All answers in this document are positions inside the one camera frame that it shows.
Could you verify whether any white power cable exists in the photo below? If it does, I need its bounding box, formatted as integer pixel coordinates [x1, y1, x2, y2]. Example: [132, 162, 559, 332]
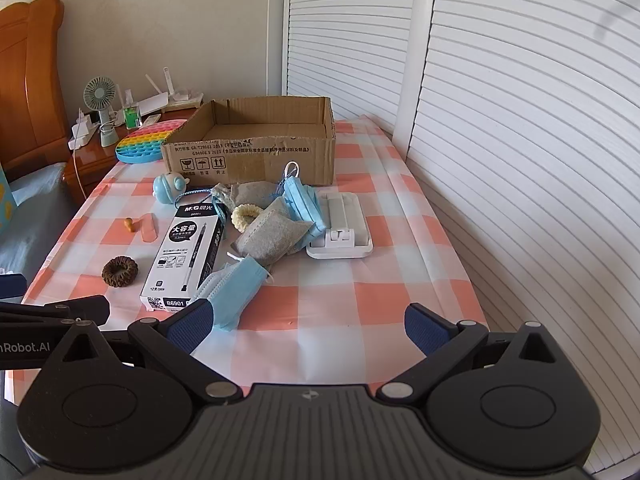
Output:
[70, 142, 87, 197]

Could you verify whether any wooden headboard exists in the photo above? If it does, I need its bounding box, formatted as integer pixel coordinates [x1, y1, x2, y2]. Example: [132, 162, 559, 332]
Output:
[0, 0, 69, 177]

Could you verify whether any white power strip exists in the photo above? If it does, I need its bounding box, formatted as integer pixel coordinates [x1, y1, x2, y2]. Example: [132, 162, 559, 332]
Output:
[69, 108, 102, 150]

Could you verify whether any cardboard box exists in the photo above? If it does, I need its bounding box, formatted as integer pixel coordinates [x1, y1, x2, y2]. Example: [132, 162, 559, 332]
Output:
[161, 96, 336, 187]

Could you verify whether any black and white pen box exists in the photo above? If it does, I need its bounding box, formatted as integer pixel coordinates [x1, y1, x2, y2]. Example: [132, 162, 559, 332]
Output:
[139, 204, 227, 314]

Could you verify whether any floral drawstring pouch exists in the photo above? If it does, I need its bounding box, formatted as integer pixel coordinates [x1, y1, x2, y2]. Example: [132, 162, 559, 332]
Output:
[209, 183, 236, 212]

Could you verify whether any white louvered closet door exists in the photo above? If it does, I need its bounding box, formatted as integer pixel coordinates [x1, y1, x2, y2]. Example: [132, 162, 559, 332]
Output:
[281, 0, 437, 122]
[400, 0, 640, 477]

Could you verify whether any rainbow pop bubble toy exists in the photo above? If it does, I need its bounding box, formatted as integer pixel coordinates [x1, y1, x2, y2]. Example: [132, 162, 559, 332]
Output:
[115, 118, 189, 165]

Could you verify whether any white folding phone stand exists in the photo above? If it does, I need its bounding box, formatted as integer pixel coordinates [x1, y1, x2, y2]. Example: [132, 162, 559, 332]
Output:
[305, 190, 374, 260]

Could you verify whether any cream hair scrunchie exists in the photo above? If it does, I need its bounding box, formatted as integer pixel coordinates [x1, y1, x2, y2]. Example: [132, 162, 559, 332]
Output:
[230, 203, 261, 234]

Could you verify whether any blue yellow printed pillow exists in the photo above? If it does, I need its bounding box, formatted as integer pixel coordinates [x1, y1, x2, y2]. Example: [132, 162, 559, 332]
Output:
[0, 167, 17, 232]

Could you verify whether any orange white checked tablecloth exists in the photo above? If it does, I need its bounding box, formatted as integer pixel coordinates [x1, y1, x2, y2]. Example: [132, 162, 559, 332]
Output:
[20, 115, 490, 401]

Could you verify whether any green clear bottle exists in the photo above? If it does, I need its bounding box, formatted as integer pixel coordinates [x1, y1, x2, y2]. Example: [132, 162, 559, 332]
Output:
[122, 88, 142, 130]

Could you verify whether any white router with antennas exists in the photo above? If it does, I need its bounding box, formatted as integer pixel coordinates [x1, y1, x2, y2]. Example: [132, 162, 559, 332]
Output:
[161, 67, 205, 112]
[136, 74, 170, 117]

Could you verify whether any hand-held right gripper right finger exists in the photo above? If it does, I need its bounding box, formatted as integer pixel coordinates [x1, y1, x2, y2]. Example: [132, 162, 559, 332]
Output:
[376, 302, 575, 407]

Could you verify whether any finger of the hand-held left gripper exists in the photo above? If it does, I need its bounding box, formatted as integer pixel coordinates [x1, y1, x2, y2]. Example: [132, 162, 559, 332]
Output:
[0, 295, 111, 331]

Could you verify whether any small green desk fan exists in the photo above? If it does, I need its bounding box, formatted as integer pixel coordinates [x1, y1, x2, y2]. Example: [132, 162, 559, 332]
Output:
[82, 76, 120, 148]

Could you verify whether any brown hair scrunchie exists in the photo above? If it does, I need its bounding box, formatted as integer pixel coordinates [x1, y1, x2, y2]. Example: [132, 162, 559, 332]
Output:
[101, 255, 139, 289]

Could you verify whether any grey sachet bag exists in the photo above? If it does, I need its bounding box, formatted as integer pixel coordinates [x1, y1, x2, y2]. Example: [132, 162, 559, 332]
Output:
[234, 197, 312, 267]
[227, 181, 282, 211]

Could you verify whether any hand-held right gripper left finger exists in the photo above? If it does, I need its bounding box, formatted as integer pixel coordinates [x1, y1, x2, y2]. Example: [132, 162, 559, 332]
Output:
[44, 299, 242, 407]

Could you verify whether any light blue bed sheet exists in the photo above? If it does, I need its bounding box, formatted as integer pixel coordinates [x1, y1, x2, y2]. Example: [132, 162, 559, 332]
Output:
[0, 162, 72, 307]

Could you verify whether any blue round pig toy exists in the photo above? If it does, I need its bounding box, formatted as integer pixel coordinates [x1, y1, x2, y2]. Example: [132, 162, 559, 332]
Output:
[152, 172, 191, 206]

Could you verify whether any blue face mask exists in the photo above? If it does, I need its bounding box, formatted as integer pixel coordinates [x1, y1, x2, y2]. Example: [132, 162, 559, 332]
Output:
[199, 255, 274, 332]
[276, 161, 327, 241]

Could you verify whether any wooden nightstand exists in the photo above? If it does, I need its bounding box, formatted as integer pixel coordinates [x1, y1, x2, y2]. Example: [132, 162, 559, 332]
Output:
[62, 104, 202, 207]

